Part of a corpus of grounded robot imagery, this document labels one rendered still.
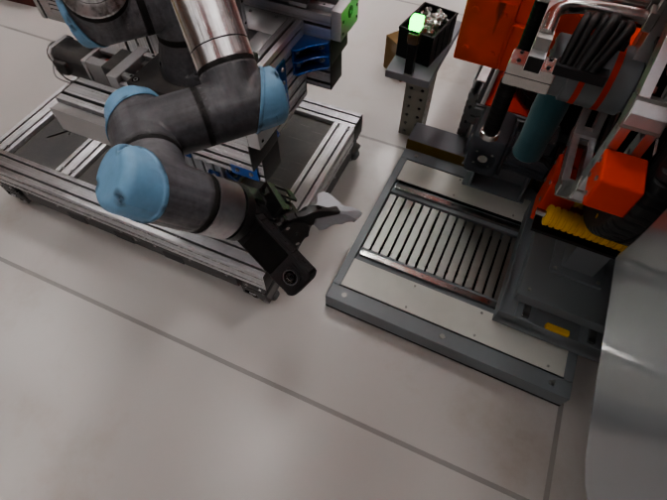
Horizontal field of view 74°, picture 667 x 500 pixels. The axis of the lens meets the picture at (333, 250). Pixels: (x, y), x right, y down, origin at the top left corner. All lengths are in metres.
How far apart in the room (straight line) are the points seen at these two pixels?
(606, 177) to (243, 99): 0.63
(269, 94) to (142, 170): 0.19
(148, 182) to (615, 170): 0.77
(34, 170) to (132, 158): 1.55
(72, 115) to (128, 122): 0.74
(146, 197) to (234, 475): 1.13
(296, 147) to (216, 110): 1.26
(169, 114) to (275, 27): 0.93
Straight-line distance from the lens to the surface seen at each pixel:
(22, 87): 2.91
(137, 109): 0.59
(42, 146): 2.15
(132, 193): 0.48
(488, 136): 1.09
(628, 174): 0.95
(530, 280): 1.55
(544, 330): 1.57
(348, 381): 1.53
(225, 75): 0.59
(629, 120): 0.94
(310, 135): 1.86
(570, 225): 1.32
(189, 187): 0.51
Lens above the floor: 1.47
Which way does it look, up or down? 57 degrees down
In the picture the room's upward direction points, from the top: straight up
